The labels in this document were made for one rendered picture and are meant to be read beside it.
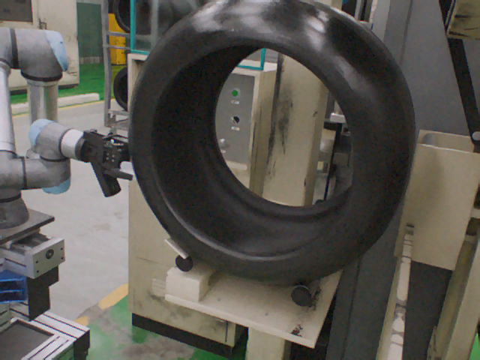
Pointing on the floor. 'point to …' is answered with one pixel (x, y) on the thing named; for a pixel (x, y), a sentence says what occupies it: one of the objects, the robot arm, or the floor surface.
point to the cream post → (291, 160)
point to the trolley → (120, 84)
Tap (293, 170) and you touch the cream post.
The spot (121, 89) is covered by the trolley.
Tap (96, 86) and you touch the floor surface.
